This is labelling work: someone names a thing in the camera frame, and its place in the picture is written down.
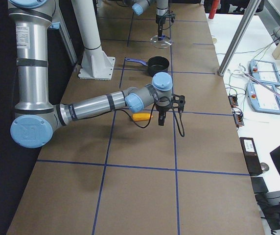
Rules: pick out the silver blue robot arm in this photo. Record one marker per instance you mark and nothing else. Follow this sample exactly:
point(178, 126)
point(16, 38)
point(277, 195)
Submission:
point(40, 112)
point(162, 10)

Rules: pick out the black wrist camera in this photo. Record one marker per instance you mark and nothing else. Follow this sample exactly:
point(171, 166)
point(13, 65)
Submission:
point(179, 102)
point(171, 16)

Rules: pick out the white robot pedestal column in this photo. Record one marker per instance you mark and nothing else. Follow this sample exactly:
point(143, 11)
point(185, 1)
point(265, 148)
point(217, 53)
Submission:
point(95, 63)

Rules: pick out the dark pot purple handle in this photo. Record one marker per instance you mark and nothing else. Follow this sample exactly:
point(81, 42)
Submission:
point(154, 64)

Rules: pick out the red cylinder object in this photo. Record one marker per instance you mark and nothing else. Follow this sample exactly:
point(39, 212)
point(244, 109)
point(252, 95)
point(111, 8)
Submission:
point(214, 6)

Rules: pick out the glass pot lid purple knob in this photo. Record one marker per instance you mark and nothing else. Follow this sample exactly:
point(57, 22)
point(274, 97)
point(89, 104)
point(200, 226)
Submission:
point(165, 43)

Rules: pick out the far teach pendant tablet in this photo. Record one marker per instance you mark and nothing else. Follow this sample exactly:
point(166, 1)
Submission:
point(265, 71)

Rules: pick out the near teach pendant tablet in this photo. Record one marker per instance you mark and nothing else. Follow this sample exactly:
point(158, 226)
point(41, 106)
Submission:
point(263, 100)

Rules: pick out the black flat pad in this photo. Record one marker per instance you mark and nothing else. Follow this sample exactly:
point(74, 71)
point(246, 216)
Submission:
point(259, 185)

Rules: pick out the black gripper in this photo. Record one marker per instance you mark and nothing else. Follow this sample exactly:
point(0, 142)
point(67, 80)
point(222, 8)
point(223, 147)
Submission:
point(162, 107)
point(160, 24)

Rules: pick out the teach pendant tablet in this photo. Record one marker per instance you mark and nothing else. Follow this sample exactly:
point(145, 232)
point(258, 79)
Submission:
point(265, 71)
point(263, 100)

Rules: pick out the black box white label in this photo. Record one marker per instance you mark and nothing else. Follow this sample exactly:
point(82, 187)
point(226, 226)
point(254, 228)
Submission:
point(250, 156)

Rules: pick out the grey aluminium frame post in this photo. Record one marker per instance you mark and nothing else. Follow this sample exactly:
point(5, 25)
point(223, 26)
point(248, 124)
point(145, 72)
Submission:
point(244, 23)

